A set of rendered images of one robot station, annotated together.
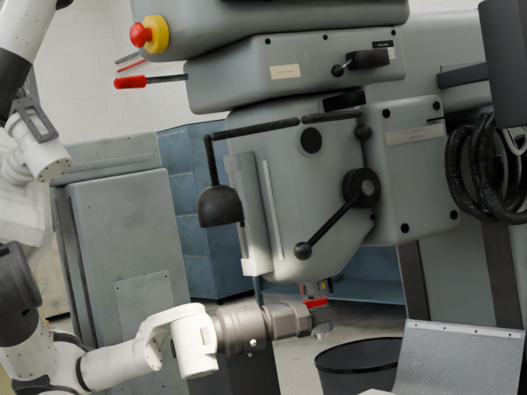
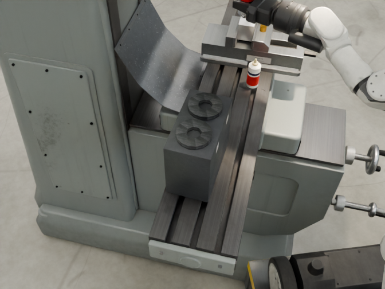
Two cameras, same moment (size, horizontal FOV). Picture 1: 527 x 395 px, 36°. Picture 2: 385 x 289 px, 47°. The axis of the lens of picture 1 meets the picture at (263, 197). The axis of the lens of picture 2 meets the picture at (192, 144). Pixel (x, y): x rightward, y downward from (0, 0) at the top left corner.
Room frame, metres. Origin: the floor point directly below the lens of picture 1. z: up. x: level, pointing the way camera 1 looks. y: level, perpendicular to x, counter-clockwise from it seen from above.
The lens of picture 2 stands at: (2.32, 0.70, 1.98)
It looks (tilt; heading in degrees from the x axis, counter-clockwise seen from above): 50 degrees down; 228
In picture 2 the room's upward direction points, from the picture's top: 1 degrees clockwise
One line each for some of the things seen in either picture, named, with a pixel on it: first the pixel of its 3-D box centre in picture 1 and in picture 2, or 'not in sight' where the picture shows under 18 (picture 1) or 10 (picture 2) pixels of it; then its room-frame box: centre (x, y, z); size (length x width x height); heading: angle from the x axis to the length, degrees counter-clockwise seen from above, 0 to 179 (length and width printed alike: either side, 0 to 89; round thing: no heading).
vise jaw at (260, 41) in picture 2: not in sight; (262, 35); (1.31, -0.08, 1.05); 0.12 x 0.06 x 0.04; 35
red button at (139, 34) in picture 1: (141, 34); not in sight; (1.29, 0.15, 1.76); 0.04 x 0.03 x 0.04; 35
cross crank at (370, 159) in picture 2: not in sight; (362, 157); (1.14, 0.35, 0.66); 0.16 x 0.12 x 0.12; 125
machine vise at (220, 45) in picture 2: not in sight; (253, 42); (1.32, -0.10, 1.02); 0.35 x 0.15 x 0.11; 125
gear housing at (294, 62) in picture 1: (295, 70); not in sight; (1.45, -0.10, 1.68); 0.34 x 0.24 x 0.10; 125
